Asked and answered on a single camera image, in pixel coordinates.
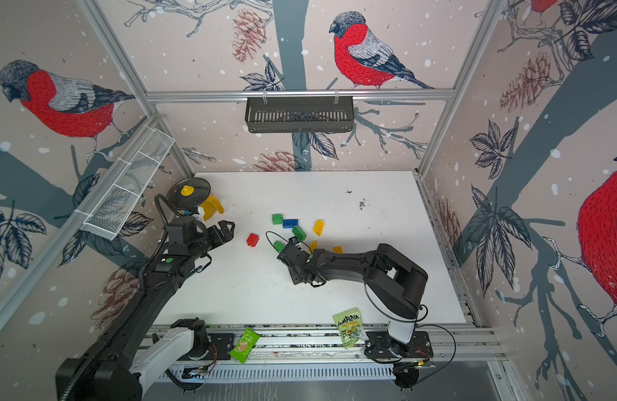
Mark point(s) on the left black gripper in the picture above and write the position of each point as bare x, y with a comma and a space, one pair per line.
227, 234

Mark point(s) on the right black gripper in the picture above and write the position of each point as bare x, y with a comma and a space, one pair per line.
292, 275

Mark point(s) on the red square lego brick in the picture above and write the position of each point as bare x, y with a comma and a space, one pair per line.
253, 240

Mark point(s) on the green long lego brick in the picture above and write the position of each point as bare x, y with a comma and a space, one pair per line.
279, 246
299, 233

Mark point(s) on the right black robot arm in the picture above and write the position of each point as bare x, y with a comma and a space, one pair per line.
393, 284

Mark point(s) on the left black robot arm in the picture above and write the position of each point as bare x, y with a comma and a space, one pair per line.
113, 368

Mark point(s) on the blue lego brick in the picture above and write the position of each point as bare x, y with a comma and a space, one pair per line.
290, 223

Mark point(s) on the yellow curved lego upper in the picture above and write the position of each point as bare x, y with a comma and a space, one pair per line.
319, 227

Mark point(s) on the green square lego brick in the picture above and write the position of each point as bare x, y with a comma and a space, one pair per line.
277, 218

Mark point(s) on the yellow pot with black lid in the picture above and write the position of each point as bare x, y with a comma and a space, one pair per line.
192, 196

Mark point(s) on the large green snack bag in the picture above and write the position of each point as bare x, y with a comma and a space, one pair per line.
350, 327

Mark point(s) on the small green snack packet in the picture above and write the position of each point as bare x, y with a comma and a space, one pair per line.
245, 345

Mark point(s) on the white wire mesh basket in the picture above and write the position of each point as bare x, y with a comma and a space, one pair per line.
137, 167

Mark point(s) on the black hanging wire basket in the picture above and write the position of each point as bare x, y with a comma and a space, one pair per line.
300, 115

